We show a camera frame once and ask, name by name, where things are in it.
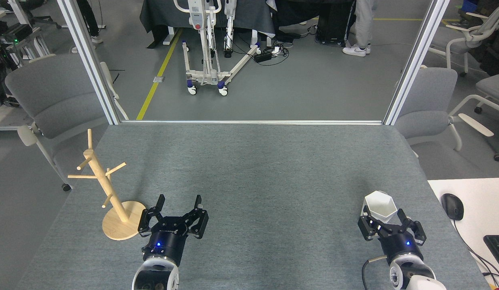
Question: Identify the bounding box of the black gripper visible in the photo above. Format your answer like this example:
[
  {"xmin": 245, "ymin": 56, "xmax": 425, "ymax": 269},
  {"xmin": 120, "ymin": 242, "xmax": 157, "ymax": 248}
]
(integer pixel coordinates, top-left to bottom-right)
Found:
[
  {"xmin": 138, "ymin": 194, "xmax": 209, "ymax": 265},
  {"xmin": 358, "ymin": 205, "xmax": 427, "ymax": 265}
]

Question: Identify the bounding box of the white faceted cup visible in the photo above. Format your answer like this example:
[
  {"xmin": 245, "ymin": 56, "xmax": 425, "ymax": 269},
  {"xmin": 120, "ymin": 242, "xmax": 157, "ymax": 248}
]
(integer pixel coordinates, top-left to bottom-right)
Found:
[{"xmin": 363, "ymin": 191, "xmax": 397, "ymax": 224}]

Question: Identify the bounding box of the wooden cup rack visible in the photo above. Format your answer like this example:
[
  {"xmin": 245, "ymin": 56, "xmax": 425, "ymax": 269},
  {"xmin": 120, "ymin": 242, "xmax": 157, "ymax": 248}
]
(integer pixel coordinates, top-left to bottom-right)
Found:
[{"xmin": 68, "ymin": 129, "xmax": 148, "ymax": 241}]

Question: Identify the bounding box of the black computer mouse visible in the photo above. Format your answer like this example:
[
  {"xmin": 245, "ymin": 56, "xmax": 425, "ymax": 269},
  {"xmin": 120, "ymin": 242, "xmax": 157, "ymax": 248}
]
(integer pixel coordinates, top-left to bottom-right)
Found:
[{"xmin": 441, "ymin": 193, "xmax": 464, "ymax": 221}]

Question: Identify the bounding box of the white side table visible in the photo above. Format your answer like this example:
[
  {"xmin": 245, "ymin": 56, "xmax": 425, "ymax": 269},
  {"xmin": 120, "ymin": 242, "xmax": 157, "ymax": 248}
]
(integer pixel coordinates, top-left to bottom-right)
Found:
[{"xmin": 428, "ymin": 178, "xmax": 499, "ymax": 290}]

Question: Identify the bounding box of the black keyboard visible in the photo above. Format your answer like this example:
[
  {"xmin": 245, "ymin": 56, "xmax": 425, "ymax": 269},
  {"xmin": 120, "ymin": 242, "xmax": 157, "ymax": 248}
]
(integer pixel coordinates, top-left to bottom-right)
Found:
[{"xmin": 483, "ymin": 235, "xmax": 499, "ymax": 274}]

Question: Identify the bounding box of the grey fabric chair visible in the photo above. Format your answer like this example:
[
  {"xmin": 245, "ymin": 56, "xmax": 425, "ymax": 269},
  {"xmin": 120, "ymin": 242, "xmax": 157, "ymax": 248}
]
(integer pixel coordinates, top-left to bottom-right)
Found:
[
  {"xmin": 394, "ymin": 64, "xmax": 495, "ymax": 157},
  {"xmin": 5, "ymin": 54, "xmax": 129, "ymax": 192}
]

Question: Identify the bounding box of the grey office chair on castors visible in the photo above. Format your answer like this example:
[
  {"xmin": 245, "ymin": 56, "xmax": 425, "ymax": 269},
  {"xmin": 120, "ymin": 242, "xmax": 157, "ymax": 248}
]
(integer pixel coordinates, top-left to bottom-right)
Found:
[{"xmin": 449, "ymin": 72, "xmax": 499, "ymax": 162}]

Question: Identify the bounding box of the white stand on wheels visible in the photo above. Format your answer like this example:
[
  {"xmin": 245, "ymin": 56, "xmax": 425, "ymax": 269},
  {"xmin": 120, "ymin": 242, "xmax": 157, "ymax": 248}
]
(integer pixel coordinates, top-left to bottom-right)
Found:
[{"xmin": 174, "ymin": 0, "xmax": 261, "ymax": 96}]

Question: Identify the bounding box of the table with dark cloth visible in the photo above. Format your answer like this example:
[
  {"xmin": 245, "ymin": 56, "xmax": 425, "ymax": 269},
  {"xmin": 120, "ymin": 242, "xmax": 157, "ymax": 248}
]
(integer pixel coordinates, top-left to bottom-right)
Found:
[{"xmin": 139, "ymin": 0, "xmax": 276, "ymax": 49}]

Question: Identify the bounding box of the person in white shoes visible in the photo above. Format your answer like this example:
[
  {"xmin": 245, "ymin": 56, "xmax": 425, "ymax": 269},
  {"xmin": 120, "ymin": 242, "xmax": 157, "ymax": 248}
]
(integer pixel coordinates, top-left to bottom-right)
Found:
[{"xmin": 342, "ymin": 0, "xmax": 375, "ymax": 57}]

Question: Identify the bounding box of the black cabinet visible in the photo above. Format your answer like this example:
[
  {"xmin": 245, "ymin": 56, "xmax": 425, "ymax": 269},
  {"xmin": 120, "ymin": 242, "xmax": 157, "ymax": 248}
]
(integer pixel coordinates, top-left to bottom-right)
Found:
[{"xmin": 316, "ymin": 2, "xmax": 356, "ymax": 47}]

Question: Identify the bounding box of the person in dark trousers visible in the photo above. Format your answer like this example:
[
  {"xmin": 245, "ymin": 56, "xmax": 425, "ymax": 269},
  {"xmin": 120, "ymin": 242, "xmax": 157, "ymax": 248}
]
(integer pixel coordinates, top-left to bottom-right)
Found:
[{"xmin": 71, "ymin": 0, "xmax": 104, "ymax": 54}]

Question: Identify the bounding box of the black device with green light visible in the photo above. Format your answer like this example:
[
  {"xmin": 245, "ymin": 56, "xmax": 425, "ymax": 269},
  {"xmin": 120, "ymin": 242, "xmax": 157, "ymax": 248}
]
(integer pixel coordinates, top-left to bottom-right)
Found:
[{"xmin": 0, "ymin": 23, "xmax": 34, "ymax": 45}]

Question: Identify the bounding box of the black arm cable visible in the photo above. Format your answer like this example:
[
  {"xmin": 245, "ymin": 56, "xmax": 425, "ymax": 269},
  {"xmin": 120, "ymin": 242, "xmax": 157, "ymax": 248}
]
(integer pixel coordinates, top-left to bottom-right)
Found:
[{"xmin": 362, "ymin": 255, "xmax": 389, "ymax": 290}]

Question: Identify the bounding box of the black mouse cable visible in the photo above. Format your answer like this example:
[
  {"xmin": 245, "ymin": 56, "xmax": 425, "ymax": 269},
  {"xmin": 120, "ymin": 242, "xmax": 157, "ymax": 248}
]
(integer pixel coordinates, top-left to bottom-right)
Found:
[{"xmin": 453, "ymin": 220, "xmax": 499, "ymax": 278}]

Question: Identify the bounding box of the silver table edge rail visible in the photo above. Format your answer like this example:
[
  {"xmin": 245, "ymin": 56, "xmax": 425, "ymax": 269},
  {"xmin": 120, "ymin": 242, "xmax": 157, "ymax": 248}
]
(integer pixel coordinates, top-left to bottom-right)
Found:
[{"xmin": 120, "ymin": 120, "xmax": 385, "ymax": 125}]

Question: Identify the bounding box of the silver frame post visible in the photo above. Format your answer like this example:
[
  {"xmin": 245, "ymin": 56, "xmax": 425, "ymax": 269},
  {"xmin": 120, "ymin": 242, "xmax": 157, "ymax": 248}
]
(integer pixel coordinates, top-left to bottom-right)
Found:
[
  {"xmin": 383, "ymin": 0, "xmax": 450, "ymax": 125},
  {"xmin": 57, "ymin": 0, "xmax": 121, "ymax": 125}
]

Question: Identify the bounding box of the white frame office chair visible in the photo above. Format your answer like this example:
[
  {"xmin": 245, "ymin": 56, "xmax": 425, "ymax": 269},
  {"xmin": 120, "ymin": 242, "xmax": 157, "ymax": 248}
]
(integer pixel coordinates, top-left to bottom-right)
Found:
[{"xmin": 429, "ymin": 3, "xmax": 499, "ymax": 77}]

